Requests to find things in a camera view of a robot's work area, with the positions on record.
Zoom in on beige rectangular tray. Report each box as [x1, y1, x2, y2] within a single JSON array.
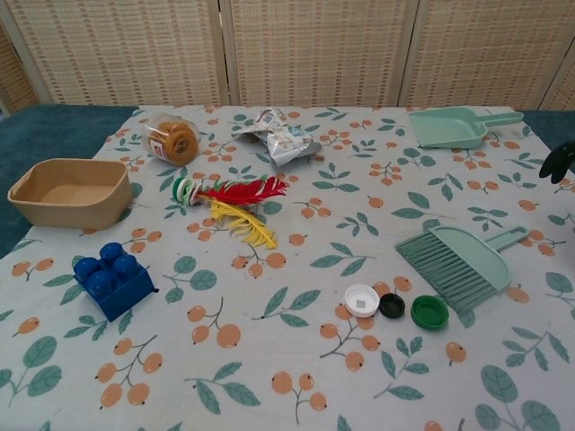
[[7, 157, 134, 229]]

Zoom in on plastic jar with cookies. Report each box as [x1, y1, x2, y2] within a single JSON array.
[[142, 112, 201, 167]]

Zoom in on mint green dustpan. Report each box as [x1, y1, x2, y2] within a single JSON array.
[[408, 109, 526, 150]]

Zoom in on woven folding screen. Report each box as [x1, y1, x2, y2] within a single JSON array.
[[0, 0, 575, 113]]

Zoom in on floral fruit print tablecloth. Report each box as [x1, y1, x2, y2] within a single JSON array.
[[0, 105, 575, 431]]

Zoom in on crumpled silver snack wrapper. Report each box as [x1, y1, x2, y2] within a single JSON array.
[[231, 107, 324, 168]]

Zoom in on white bottle cap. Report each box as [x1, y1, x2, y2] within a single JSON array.
[[344, 284, 381, 318]]

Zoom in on red yellow feather shuttlecock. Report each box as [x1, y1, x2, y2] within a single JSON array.
[[172, 175, 288, 250]]

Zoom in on blue toy building block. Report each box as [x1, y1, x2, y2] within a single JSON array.
[[73, 242, 156, 323]]

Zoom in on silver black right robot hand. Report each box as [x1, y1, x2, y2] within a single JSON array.
[[538, 142, 575, 183]]

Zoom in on green bottle cap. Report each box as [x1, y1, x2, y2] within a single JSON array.
[[411, 295, 450, 330]]

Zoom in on black bottle cap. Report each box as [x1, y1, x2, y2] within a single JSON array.
[[379, 294, 406, 319]]

